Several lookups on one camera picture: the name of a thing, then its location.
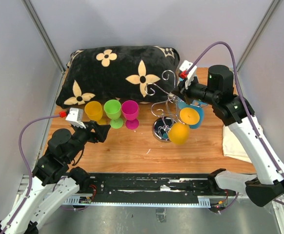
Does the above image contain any green plastic goblet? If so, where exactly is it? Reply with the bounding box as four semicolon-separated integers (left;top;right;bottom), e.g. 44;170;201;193
103;99;123;129

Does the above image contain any black floral plush pillow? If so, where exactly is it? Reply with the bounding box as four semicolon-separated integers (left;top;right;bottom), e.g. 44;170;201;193
56;45;180;109

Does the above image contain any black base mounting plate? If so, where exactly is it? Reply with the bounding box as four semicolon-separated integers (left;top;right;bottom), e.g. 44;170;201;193
65;173;236;209

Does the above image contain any yellow plastic goblet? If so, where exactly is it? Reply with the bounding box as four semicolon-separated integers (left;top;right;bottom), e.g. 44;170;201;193
168;107;200;145
84;101;106;125

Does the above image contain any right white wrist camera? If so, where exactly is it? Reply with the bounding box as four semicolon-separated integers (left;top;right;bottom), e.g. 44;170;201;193
179;60;198;89

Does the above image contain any yellow plastic goblet front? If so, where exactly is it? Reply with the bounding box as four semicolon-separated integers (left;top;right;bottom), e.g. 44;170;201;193
168;107;200;145

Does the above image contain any blue plastic goblet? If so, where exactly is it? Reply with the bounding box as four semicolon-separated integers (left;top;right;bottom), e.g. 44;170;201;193
177;101;188;110
188;106;205;129

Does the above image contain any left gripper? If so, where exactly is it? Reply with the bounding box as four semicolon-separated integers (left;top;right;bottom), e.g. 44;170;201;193
66;119;111;162

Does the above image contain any magenta plastic goblet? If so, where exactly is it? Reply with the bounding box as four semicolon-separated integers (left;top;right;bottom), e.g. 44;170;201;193
121;100;139;130

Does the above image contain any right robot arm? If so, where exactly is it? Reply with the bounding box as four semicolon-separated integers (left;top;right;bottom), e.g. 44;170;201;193
172;61;284;207

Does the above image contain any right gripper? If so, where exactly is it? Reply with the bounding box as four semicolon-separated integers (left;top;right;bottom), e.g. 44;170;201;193
171;74;218;105

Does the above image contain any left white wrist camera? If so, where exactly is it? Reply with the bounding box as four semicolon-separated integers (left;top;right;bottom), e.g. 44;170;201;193
59;107;86;129

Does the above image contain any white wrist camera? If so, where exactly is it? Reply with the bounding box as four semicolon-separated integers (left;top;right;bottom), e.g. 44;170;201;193
179;60;198;89
59;107;86;129

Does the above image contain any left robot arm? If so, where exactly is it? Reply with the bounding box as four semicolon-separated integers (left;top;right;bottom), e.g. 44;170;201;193
0;121;111;234

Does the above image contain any aluminium frame post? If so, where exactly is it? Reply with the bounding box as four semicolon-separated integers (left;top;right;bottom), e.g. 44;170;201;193
236;0;283;72
21;0;65;73

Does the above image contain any left aluminium frame post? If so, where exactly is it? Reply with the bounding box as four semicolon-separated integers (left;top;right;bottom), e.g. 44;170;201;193
21;0;65;73

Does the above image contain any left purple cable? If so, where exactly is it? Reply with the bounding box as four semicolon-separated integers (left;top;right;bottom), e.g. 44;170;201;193
0;115;62;234

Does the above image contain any right aluminium frame post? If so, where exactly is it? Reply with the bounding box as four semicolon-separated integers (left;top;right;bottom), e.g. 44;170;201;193
236;0;283;72

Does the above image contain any yellow plastic goblet rear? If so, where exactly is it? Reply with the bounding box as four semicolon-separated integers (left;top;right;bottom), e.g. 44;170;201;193
84;101;106;125

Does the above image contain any white folded cloth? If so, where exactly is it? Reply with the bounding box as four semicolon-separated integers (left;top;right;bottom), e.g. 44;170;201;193
222;126;252;163

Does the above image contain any chrome wine glass rack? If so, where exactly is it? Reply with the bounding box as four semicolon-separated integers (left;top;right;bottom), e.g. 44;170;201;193
144;82;178;143

